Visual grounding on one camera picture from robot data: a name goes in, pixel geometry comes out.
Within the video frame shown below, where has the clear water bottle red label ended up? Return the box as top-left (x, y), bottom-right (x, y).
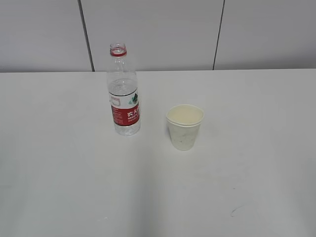
top-left (107, 43), bottom-right (141, 136)

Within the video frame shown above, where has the white paper cup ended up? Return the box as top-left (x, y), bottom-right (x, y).
top-left (166, 104), bottom-right (204, 151)

